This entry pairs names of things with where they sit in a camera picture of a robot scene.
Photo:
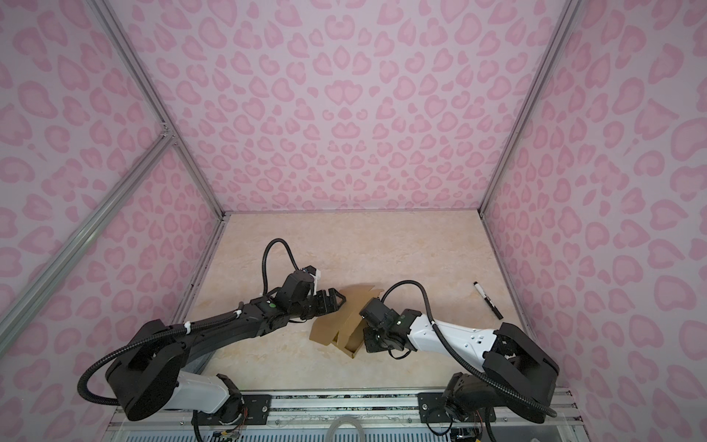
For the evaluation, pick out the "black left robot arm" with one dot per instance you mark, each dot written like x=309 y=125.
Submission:
x=151 y=377

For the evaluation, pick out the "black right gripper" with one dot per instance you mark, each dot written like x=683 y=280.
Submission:
x=368 y=344

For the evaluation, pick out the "aluminium frame post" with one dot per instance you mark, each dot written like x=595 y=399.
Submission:
x=120 y=41
x=560 y=36

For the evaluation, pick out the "brown cardboard paper box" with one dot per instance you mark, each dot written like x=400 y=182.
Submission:
x=344 y=329

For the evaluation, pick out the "black marker pen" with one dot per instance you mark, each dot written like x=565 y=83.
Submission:
x=494 y=309

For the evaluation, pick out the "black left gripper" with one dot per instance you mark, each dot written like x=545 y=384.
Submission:
x=326 y=308

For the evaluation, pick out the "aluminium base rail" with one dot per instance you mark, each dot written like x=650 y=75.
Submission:
x=387 y=415

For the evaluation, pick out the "aluminium frame post right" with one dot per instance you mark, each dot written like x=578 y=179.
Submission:
x=560 y=36

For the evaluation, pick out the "aluminium frame post left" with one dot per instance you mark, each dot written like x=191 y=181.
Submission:
x=120 y=41

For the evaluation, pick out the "diagonal aluminium frame bar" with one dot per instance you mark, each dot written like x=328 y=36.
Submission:
x=37 y=292

